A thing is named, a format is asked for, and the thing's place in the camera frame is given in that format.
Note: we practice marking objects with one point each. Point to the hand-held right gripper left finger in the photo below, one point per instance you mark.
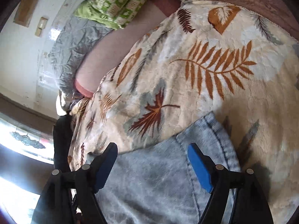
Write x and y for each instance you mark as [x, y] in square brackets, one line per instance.
[102, 175]

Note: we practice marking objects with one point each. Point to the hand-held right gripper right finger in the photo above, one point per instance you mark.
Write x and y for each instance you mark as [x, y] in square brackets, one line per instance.
[201, 170]

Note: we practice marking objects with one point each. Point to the grey denim pants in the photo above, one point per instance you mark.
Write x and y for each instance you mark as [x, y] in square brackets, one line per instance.
[151, 179]

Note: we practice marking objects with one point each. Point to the black jacket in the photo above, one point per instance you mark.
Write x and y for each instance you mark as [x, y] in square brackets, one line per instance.
[61, 140]

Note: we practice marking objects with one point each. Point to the leaf print blanket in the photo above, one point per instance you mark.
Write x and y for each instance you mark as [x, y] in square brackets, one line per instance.
[210, 86]

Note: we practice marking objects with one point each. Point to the grey quilted pillow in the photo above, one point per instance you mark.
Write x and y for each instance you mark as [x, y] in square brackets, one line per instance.
[74, 44]

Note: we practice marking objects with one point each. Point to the green patterned blanket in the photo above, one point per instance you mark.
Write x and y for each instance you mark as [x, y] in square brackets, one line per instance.
[121, 4]

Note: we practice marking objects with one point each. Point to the beige wall switch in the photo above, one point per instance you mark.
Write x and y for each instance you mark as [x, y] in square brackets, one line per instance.
[41, 26]

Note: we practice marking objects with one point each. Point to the brown wall panel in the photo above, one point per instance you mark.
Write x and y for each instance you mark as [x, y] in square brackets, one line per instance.
[28, 8]

